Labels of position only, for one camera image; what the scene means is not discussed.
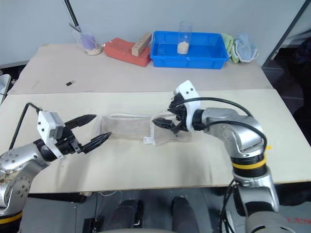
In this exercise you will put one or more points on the wooden block with holes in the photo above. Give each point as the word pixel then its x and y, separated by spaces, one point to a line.
pixel 141 44

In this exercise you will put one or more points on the purple scoop in cup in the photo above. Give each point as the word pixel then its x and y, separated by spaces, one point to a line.
pixel 88 41

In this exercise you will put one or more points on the black rod with clip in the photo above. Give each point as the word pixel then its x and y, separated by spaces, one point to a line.
pixel 72 14

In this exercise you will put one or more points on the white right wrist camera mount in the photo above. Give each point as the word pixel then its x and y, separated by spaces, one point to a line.
pixel 188 97

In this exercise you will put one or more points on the red brick block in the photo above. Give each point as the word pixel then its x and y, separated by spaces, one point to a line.
pixel 119 49

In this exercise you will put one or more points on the blue plastic bin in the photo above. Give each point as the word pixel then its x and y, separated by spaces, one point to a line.
pixel 206 58

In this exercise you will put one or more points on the clear plastic measuring cup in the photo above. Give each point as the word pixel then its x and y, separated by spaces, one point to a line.
pixel 93 47

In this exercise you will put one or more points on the yellow tape piece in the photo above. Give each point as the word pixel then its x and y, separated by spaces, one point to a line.
pixel 268 147

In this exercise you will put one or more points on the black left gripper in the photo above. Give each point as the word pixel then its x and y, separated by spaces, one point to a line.
pixel 68 145

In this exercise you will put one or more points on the small black clip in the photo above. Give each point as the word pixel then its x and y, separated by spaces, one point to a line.
pixel 70 82

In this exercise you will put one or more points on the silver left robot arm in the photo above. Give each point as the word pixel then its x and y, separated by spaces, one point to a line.
pixel 17 160

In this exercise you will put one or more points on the light blue cloth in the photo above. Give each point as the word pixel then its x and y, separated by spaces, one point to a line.
pixel 245 47

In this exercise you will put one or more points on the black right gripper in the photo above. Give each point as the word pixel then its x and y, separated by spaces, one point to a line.
pixel 182 121

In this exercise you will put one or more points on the black box under table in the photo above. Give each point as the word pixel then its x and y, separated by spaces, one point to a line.
pixel 93 224

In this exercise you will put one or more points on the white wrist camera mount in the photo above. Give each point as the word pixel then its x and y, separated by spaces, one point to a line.
pixel 188 97
pixel 46 123

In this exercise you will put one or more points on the translucent mesh bag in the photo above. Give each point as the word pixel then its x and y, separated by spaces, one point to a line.
pixel 126 128

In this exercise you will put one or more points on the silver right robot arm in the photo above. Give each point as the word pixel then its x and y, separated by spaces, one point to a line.
pixel 245 136

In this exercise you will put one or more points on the green cloth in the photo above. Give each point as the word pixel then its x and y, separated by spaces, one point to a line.
pixel 228 44

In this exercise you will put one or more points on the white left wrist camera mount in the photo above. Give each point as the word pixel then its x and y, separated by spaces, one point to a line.
pixel 46 123

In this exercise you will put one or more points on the clear tube with beige grains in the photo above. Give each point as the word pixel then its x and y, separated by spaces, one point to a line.
pixel 183 47

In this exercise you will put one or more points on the white object at table side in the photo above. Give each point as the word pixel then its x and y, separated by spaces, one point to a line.
pixel 4 87

